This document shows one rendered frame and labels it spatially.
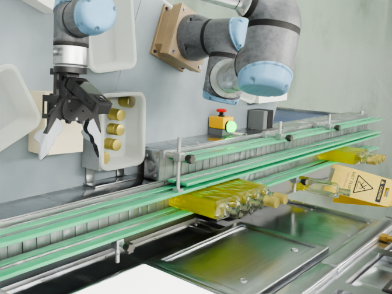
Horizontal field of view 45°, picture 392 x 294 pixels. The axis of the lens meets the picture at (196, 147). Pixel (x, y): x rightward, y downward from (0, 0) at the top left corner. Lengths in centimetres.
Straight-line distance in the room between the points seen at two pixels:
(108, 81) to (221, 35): 37
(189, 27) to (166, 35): 8
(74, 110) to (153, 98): 60
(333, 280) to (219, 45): 75
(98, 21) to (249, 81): 34
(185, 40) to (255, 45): 53
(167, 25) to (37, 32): 45
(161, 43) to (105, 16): 64
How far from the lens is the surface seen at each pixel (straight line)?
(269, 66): 102
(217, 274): 132
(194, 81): 176
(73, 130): 131
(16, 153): 132
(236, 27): 144
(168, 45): 154
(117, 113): 142
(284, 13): 105
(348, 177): 485
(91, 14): 94
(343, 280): 142
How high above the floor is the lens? 187
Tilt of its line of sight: 38 degrees down
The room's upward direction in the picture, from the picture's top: 100 degrees clockwise
